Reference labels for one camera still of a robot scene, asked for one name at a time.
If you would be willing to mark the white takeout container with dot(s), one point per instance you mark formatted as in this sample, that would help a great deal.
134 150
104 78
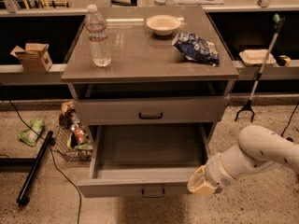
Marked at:
251 57

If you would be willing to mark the white bowl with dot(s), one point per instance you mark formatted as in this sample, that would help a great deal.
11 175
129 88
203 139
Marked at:
163 24

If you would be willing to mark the black power adapter with cord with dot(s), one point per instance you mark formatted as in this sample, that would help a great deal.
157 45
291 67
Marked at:
289 120

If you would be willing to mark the wire basket with items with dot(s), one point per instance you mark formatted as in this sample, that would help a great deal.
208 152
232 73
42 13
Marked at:
72 141

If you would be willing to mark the grey drawer cabinet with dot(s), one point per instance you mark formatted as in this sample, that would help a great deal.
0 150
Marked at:
145 65

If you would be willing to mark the yellow tape measure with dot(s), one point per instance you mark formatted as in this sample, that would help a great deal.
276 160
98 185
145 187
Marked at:
283 60

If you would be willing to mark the grey drawer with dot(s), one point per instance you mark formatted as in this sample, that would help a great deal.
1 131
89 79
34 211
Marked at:
150 160
150 111

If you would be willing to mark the grey top drawer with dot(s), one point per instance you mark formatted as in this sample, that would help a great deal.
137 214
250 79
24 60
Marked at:
150 111

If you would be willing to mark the grabber reacher tool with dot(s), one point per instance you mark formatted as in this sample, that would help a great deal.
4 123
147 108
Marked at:
247 106

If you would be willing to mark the black metal floor bar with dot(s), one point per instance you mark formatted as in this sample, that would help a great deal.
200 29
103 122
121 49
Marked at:
23 198

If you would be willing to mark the green snack bag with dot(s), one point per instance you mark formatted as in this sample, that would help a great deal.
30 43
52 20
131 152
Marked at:
30 136

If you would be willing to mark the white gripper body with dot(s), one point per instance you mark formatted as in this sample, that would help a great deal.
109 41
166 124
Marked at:
217 174

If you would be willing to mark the blue chip bag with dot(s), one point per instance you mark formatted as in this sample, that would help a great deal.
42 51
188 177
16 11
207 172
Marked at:
196 49

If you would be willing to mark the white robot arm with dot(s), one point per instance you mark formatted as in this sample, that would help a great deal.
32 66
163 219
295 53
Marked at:
258 150

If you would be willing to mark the brown cardboard box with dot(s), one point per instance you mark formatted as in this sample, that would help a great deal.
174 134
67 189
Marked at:
34 58

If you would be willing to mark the clear plastic water bottle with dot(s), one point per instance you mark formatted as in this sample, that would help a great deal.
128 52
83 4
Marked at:
96 28

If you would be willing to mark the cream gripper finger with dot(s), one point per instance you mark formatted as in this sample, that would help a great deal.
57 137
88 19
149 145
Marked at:
198 176
203 189

